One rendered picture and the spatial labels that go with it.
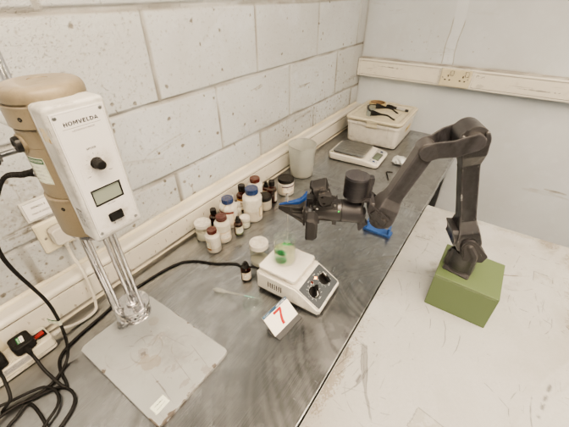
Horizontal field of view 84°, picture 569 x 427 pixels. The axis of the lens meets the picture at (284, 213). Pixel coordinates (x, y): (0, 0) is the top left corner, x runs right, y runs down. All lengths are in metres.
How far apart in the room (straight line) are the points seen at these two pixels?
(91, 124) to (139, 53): 0.51
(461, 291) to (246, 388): 0.57
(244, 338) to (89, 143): 0.57
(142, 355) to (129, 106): 0.62
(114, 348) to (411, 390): 0.69
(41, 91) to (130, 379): 0.60
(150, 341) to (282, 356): 0.32
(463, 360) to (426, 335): 0.09
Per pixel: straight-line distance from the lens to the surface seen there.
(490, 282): 0.97
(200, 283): 1.00
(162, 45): 1.02
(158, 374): 0.84
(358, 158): 1.62
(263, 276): 0.90
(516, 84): 2.00
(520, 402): 0.93
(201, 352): 0.85
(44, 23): 0.88
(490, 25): 2.02
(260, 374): 0.81
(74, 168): 0.50
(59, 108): 0.48
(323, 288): 0.90
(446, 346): 0.93
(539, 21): 2.01
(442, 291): 0.95
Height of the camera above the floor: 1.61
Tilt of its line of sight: 35 degrees down
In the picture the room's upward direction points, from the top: straight up
